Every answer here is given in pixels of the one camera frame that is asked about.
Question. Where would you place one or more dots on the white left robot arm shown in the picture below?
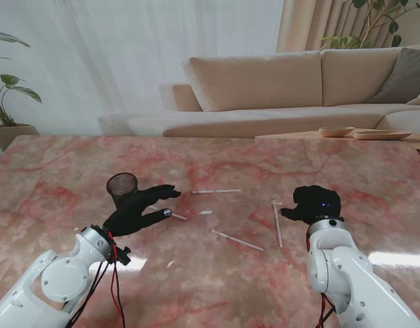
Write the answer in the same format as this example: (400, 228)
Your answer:
(59, 273)

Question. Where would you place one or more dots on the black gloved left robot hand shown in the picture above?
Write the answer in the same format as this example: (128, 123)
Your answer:
(131, 218)

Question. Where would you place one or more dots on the light wooden coffee table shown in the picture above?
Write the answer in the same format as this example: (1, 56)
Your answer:
(308, 134)

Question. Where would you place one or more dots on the black mesh brush holder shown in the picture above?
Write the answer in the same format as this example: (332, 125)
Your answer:
(121, 184)

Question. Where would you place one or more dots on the beige pleated curtain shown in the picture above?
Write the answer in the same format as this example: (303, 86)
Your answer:
(298, 27)

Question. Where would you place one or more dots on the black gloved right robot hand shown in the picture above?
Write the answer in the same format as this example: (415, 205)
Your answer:
(319, 203)

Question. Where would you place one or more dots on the sheer white curtain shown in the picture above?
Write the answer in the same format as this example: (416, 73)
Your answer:
(127, 51)

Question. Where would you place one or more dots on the grey sofa cushion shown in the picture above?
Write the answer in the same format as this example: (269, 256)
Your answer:
(404, 75)

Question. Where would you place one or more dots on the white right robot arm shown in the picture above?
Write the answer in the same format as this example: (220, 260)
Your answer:
(339, 273)

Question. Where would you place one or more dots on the white slim makeup brush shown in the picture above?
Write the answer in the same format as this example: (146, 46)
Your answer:
(216, 191)
(277, 222)
(237, 240)
(179, 216)

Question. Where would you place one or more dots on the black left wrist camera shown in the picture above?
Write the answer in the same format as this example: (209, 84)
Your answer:
(122, 258)

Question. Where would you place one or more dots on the beige plant pot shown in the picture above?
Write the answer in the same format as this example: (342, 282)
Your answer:
(15, 135)

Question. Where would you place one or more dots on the large-leaf green houseplant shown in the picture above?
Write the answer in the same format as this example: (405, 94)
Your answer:
(27, 93)

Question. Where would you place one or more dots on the light wooden bowl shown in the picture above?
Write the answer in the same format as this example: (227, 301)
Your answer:
(336, 131)

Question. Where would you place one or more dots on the tall branching green plant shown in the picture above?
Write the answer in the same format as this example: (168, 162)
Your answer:
(394, 26)

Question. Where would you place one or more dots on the shallow wooden tray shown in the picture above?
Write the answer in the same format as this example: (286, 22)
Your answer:
(380, 135)

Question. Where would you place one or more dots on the cream throw pillow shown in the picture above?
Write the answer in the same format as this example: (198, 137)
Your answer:
(419, 99)

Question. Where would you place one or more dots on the beige sectional sofa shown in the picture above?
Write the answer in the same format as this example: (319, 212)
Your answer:
(257, 82)

